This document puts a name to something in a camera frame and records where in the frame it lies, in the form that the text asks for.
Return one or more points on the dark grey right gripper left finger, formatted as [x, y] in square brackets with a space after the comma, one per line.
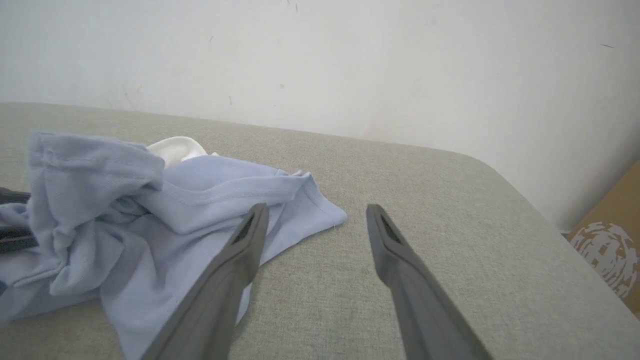
[220, 295]

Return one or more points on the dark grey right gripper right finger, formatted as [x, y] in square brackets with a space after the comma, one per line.
[420, 310]

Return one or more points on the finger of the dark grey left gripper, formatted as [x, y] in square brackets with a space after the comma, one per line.
[12, 196]
[15, 240]

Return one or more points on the light blue garment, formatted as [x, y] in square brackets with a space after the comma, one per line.
[200, 200]

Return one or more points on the grey fabric sofa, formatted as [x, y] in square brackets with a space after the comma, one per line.
[450, 200]

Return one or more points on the white cloth piece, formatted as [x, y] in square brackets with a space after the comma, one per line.
[175, 147]

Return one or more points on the cardboard box with white swirls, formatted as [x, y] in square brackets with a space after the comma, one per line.
[610, 240]

